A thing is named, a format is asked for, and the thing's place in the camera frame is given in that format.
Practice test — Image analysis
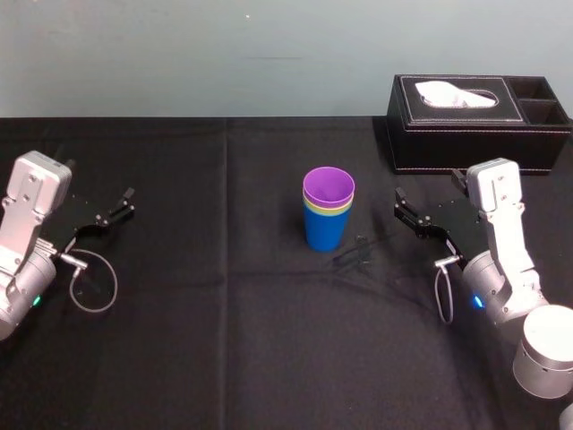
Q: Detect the blue plastic cup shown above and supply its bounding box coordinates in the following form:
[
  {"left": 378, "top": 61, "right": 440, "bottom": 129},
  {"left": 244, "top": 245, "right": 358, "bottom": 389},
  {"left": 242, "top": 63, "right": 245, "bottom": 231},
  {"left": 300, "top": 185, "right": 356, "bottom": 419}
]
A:
[{"left": 303, "top": 202, "right": 354, "bottom": 253}]

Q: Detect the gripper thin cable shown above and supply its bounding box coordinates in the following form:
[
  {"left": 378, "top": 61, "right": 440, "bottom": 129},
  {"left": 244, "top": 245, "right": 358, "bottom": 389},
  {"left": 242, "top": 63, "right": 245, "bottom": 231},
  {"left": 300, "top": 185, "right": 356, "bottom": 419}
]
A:
[
  {"left": 434, "top": 256, "right": 462, "bottom": 325},
  {"left": 57, "top": 249, "right": 119, "bottom": 314}
]

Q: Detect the purple plastic cup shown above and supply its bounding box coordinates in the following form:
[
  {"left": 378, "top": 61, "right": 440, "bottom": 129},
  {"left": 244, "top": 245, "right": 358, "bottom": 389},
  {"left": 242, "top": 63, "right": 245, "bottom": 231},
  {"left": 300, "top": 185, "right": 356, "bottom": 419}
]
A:
[{"left": 302, "top": 166, "right": 356, "bottom": 203}]

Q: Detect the black table cloth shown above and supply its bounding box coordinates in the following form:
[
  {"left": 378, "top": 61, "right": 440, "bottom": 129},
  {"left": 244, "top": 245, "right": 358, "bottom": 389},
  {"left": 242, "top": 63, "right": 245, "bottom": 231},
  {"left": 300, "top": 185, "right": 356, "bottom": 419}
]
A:
[{"left": 0, "top": 116, "right": 573, "bottom": 430}]

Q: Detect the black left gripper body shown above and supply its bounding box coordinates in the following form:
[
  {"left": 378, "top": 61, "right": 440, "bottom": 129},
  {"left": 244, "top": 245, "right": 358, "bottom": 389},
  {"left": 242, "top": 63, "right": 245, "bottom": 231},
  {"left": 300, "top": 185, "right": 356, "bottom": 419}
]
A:
[{"left": 37, "top": 192, "right": 112, "bottom": 256}]

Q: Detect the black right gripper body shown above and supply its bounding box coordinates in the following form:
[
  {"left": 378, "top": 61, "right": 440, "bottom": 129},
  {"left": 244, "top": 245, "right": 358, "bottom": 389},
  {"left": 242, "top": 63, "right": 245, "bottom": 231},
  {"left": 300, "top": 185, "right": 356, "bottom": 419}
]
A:
[{"left": 417, "top": 198, "right": 488, "bottom": 271}]

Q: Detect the white tissue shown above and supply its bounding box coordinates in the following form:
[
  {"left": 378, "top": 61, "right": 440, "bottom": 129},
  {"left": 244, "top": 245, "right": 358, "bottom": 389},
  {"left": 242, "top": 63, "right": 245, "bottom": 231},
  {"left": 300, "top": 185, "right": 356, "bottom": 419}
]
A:
[{"left": 414, "top": 82, "right": 499, "bottom": 110}]

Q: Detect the black leather tissue box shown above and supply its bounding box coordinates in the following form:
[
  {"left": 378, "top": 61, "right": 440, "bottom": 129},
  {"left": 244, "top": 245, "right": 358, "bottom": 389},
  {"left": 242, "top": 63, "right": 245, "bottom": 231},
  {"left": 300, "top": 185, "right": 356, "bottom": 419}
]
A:
[{"left": 385, "top": 73, "right": 573, "bottom": 176}]

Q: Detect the right gripper thin cable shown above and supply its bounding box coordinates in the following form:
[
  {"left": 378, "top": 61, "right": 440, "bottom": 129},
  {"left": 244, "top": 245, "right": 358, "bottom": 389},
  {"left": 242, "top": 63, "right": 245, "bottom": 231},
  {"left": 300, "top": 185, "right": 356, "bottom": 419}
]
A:
[{"left": 434, "top": 256, "right": 462, "bottom": 325}]

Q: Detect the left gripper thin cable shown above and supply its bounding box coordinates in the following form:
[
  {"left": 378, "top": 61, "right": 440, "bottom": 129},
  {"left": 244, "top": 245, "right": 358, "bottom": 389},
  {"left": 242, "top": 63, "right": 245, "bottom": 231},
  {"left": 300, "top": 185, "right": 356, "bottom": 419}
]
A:
[{"left": 57, "top": 249, "right": 119, "bottom": 314}]

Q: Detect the yellow plastic cup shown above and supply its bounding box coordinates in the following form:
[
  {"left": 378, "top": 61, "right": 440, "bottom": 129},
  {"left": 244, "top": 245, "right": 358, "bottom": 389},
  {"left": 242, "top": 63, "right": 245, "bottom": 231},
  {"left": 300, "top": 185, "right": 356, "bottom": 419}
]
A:
[{"left": 302, "top": 194, "right": 355, "bottom": 214}]

